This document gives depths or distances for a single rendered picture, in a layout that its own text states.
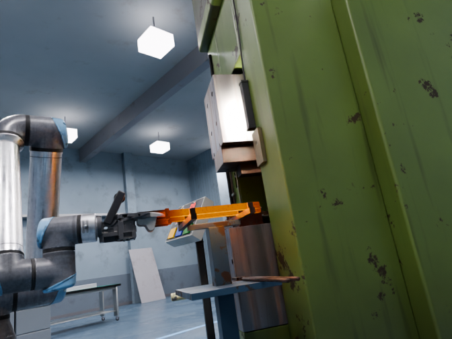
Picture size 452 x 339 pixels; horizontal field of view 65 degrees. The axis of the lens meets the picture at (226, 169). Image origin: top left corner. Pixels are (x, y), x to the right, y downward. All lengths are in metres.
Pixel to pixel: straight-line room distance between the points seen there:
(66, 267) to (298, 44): 1.35
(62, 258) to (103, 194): 10.78
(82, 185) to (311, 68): 10.44
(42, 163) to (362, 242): 1.29
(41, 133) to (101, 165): 10.73
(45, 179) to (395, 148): 1.41
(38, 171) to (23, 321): 3.13
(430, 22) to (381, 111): 0.63
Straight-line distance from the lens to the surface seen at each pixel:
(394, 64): 1.86
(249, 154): 1.90
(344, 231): 1.54
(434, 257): 1.64
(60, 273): 1.16
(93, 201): 11.74
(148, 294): 11.42
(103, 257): 11.58
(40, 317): 4.54
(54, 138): 1.47
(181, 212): 1.21
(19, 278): 1.15
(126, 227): 1.17
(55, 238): 1.17
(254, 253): 1.65
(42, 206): 1.50
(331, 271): 1.49
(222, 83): 1.98
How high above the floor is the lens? 0.76
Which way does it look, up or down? 15 degrees up
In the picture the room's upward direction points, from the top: 9 degrees counter-clockwise
